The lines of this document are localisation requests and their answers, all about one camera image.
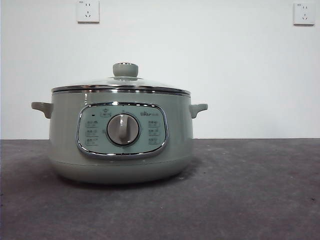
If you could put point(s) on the white wall socket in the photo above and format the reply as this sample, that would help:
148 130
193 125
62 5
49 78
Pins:
303 13
88 11

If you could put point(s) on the pale green electric pot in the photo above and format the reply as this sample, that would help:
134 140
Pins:
120 167

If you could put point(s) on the glass lid with green knob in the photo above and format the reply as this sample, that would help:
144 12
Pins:
125 70

